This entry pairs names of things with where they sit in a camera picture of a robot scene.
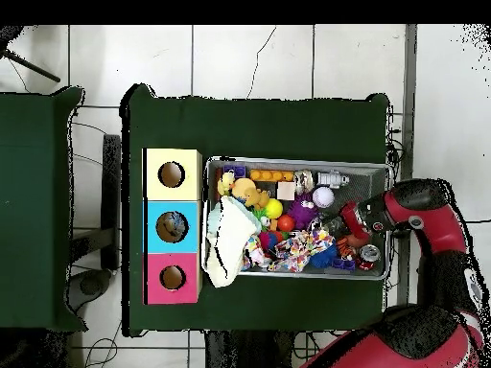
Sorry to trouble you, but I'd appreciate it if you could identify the orange toy brick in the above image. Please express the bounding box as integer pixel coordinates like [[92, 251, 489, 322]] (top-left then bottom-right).
[[249, 169, 296, 183]]

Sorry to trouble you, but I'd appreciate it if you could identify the small yellow rubber duck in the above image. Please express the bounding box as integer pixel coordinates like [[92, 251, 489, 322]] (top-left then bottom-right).
[[216, 172, 236, 199]]

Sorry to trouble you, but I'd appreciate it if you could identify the multicolour polka dot cloth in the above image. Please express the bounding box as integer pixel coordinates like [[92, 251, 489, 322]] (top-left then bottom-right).
[[268, 226, 336, 275]]

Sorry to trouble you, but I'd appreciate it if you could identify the upright dark soda can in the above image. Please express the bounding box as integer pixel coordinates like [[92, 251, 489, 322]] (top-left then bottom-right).
[[358, 243, 382, 266]]

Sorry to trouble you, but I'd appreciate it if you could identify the clear plastic blue label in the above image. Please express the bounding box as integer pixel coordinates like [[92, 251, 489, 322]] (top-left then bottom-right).
[[164, 214, 188, 238]]

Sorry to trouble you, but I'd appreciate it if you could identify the green cloth side table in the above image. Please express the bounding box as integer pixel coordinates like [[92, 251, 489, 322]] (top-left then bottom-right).
[[0, 86, 85, 333]]

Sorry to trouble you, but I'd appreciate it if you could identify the small yellow ball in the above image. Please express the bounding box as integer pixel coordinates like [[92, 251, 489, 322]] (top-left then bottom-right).
[[264, 198, 285, 220]]

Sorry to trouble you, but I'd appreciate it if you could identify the white baseball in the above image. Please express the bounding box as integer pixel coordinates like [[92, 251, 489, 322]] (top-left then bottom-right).
[[312, 186, 336, 210]]

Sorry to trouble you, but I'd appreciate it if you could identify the purple googly-eyed monster toy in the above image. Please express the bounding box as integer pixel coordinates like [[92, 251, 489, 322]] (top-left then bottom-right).
[[288, 195, 320, 231]]

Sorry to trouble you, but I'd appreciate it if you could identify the wooden box with three holes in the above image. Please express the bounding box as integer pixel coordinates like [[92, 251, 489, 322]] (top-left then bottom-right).
[[142, 148, 202, 306]]

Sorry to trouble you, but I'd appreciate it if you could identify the shallow clear mesh bin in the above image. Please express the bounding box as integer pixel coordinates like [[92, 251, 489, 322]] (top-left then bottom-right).
[[203, 159, 392, 281]]

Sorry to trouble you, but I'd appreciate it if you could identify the cream knit cloth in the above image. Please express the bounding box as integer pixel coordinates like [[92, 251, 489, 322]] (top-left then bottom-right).
[[205, 197, 262, 290]]

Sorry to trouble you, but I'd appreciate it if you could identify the open-top silver can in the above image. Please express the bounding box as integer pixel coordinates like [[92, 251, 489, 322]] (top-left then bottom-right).
[[294, 169, 316, 194]]

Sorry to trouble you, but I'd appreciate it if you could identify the orange foam duck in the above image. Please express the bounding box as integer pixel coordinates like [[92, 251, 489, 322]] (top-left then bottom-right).
[[229, 178, 270, 213]]

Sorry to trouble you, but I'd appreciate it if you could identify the wooden cube block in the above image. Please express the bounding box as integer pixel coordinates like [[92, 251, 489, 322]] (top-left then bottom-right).
[[276, 181, 297, 202]]

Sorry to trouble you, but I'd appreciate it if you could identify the small orange ball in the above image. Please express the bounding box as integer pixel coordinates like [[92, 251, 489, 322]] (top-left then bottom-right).
[[275, 214, 296, 235]]

